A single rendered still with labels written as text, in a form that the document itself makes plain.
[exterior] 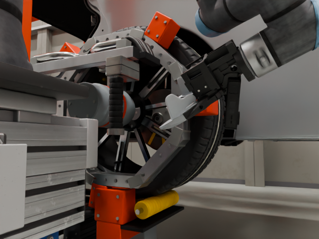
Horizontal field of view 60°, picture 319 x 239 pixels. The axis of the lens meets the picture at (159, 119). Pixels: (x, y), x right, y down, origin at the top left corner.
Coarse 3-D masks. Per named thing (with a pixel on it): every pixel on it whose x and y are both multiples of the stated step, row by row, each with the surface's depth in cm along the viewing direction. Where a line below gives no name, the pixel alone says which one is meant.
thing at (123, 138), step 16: (144, 64) 126; (96, 80) 119; (160, 80) 101; (144, 96) 103; (144, 112) 103; (128, 128) 110; (144, 128) 108; (112, 144) 129; (128, 144) 107; (144, 144) 103; (112, 160) 117; (128, 160) 126
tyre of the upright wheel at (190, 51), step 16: (176, 48) 96; (192, 64) 93; (224, 96) 109; (192, 128) 91; (208, 128) 91; (224, 128) 107; (192, 144) 91; (208, 144) 95; (176, 160) 93; (192, 160) 91; (208, 160) 105; (160, 176) 95; (176, 176) 93; (192, 176) 105; (144, 192) 98; (160, 192) 97
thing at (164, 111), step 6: (162, 90) 146; (168, 90) 144; (150, 96) 149; (156, 96) 147; (162, 96) 145; (156, 102) 147; (162, 108) 140; (162, 114) 140; (168, 114) 138; (144, 132) 149; (150, 132) 147; (162, 132) 139; (144, 138) 149; (156, 138) 145; (150, 144) 147; (156, 144) 145
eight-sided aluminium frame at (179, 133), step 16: (128, 32) 96; (144, 32) 93; (160, 48) 89; (176, 64) 86; (80, 80) 111; (176, 80) 86; (64, 112) 108; (176, 128) 85; (176, 144) 84; (160, 160) 86; (96, 176) 98; (112, 176) 94; (128, 176) 91; (144, 176) 89
